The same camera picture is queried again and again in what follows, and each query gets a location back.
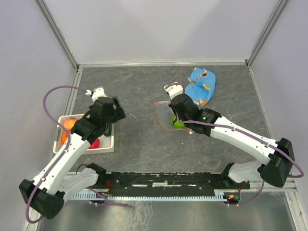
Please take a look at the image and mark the green watermelon toy ball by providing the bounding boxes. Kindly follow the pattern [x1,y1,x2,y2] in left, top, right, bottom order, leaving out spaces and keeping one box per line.
[172,115,185,128]

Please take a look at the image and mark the clear zip bag orange zipper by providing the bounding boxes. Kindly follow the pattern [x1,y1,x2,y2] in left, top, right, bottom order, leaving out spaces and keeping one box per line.
[154,101,192,134]

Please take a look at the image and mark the white perforated plastic basket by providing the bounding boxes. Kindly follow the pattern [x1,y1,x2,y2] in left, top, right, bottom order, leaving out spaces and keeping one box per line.
[53,114,114,155]

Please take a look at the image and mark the red apple toy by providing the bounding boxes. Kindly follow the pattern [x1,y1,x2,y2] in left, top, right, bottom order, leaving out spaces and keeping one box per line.
[89,139,100,149]

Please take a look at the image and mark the dark green avocado toy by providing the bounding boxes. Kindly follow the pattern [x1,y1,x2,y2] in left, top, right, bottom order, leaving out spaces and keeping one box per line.
[103,124,112,137]

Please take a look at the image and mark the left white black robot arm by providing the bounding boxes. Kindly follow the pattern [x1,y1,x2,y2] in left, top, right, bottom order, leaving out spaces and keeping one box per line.
[19,96,126,219]

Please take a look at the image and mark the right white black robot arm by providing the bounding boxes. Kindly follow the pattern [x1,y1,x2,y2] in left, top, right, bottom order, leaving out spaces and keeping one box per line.
[169,93,295,188]

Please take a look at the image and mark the blue patterned cloth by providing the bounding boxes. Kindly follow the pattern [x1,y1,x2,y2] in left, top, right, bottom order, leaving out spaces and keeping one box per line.
[185,67,216,107]

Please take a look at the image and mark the peach toy fruit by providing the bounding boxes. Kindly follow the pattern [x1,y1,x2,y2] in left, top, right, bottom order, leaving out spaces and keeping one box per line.
[63,118,77,132]

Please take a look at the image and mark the orange toy fruit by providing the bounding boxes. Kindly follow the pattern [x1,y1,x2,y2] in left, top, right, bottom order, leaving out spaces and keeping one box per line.
[60,132,68,144]

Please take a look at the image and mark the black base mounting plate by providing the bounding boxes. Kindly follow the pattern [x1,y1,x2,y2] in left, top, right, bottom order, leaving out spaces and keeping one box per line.
[91,172,250,197]

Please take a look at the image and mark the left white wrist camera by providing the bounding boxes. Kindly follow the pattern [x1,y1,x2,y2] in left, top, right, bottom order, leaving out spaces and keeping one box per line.
[85,87,107,102]

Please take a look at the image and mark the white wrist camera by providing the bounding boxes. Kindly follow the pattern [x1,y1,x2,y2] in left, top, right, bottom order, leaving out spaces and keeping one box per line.
[85,87,107,102]
[164,82,185,100]

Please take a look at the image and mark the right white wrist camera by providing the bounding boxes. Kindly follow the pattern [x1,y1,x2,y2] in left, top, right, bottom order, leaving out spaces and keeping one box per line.
[164,82,185,100]

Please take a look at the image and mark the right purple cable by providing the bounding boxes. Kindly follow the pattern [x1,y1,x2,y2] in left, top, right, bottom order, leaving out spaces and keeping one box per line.
[164,82,304,205]

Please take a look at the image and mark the purple cable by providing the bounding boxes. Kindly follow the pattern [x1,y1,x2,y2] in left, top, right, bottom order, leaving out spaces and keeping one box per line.
[25,85,91,223]
[164,82,304,205]

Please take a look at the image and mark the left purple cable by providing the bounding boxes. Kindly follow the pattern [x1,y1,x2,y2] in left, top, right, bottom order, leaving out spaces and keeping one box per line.
[25,85,91,223]

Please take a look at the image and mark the light blue cable duct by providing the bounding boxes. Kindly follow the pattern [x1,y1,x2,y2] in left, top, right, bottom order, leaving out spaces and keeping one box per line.
[71,190,227,202]

